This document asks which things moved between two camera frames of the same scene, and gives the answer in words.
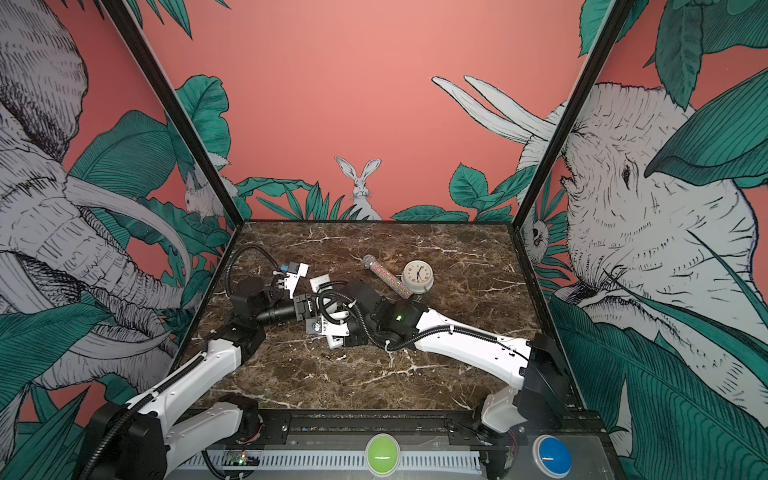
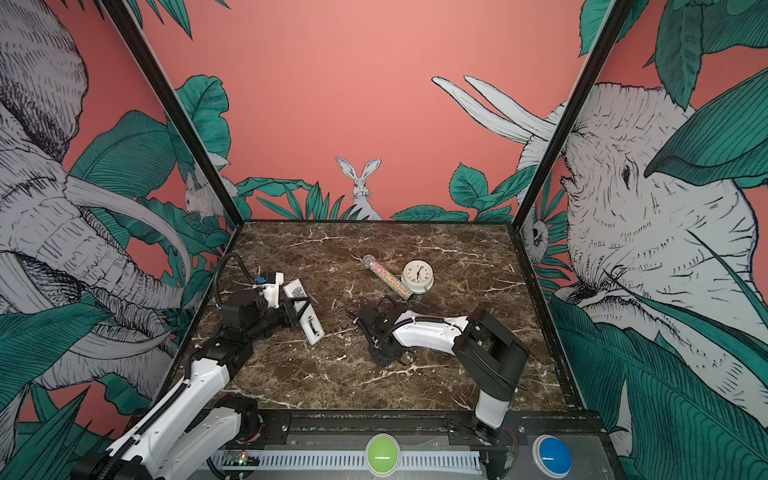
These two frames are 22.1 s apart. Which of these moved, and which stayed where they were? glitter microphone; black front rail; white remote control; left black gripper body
Moved: white remote control
Stayed: black front rail; left black gripper body; glitter microphone
